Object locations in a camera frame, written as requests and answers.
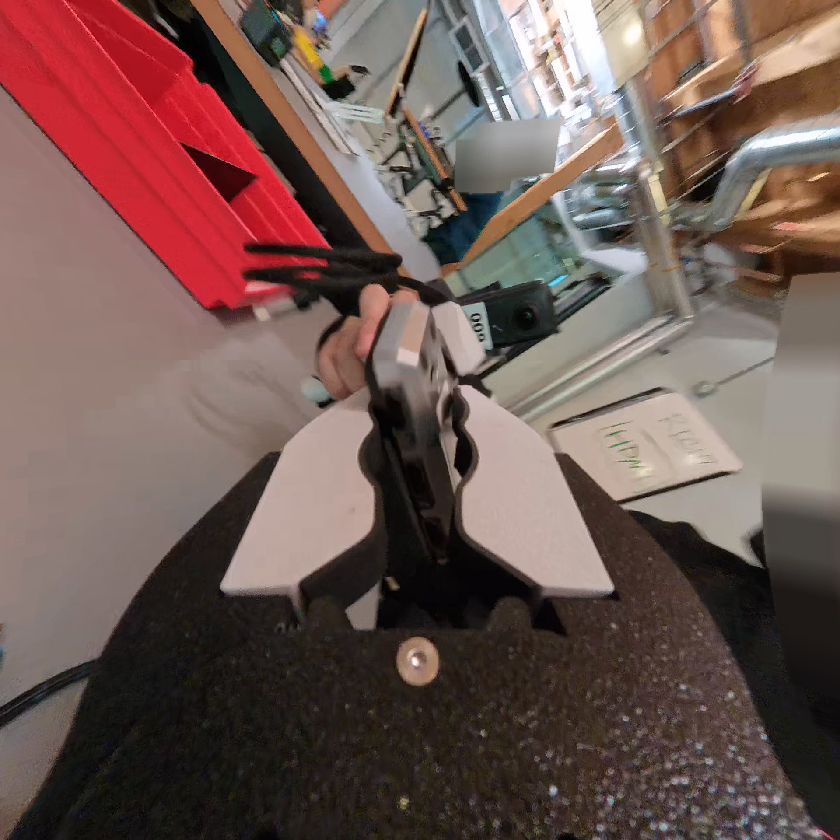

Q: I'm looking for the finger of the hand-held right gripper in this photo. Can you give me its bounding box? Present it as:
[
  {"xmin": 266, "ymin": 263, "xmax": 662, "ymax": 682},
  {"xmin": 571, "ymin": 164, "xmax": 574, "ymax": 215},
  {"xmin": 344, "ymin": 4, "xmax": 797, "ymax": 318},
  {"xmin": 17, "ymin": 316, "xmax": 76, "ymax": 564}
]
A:
[{"xmin": 430, "ymin": 300, "xmax": 488, "ymax": 377}]

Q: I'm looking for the white board with handwriting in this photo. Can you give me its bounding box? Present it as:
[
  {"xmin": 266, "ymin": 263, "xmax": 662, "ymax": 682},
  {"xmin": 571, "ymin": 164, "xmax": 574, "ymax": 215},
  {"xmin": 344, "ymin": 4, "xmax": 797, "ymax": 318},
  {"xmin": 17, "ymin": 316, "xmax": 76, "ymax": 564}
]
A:
[{"xmin": 548, "ymin": 390, "xmax": 744, "ymax": 503}]

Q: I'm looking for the slanted wooden beam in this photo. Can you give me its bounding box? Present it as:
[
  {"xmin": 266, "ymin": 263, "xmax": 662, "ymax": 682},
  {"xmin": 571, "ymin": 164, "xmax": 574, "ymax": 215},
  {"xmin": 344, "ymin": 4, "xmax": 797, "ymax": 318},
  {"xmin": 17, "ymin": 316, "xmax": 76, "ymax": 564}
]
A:
[{"xmin": 459, "ymin": 121, "xmax": 624, "ymax": 265}]

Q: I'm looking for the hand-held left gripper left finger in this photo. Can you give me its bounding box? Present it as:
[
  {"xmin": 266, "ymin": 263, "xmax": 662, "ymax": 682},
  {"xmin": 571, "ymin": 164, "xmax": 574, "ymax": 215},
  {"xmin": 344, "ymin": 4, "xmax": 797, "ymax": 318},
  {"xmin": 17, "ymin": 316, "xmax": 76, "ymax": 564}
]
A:
[{"xmin": 220, "ymin": 387, "xmax": 395, "ymax": 614}]

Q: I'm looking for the thin black usb cable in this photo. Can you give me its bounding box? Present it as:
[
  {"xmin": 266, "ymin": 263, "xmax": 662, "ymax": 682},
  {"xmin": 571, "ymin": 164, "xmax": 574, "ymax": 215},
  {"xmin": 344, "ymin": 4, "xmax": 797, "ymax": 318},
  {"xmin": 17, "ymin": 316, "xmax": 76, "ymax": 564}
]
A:
[{"xmin": 0, "ymin": 658, "xmax": 98, "ymax": 726}]

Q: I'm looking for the silver ventilation duct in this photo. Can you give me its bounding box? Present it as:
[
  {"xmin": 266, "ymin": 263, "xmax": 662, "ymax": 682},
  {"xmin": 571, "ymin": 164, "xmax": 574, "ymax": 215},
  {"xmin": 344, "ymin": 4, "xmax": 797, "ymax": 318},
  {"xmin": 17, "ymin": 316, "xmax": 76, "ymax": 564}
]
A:
[{"xmin": 669, "ymin": 125, "xmax": 840, "ymax": 232}]

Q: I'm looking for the red plastic bin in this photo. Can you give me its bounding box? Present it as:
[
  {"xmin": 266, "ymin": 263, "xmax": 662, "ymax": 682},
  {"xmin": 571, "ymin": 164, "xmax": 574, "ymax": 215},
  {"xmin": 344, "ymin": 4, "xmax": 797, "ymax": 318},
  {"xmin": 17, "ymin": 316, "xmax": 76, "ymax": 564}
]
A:
[{"xmin": 0, "ymin": 0, "xmax": 329, "ymax": 311}]

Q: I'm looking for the person's right hand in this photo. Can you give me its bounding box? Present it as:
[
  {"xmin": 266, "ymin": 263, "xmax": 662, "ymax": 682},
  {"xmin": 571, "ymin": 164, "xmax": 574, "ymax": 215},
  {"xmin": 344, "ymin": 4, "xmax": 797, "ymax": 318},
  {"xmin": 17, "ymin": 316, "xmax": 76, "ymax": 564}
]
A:
[{"xmin": 318, "ymin": 285, "xmax": 396, "ymax": 401}]

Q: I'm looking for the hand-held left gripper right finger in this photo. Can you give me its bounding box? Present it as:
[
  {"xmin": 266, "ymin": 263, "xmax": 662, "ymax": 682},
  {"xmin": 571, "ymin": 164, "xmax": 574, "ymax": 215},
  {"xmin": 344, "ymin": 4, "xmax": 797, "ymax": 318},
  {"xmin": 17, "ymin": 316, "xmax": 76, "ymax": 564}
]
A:
[{"xmin": 449, "ymin": 386, "xmax": 616, "ymax": 601}]

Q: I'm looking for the silver usb hub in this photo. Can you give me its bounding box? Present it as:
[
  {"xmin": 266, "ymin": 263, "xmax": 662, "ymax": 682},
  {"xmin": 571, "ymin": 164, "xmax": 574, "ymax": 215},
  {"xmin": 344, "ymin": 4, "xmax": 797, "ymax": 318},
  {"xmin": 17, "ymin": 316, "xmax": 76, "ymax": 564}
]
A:
[{"xmin": 365, "ymin": 301, "xmax": 462, "ymax": 567}]

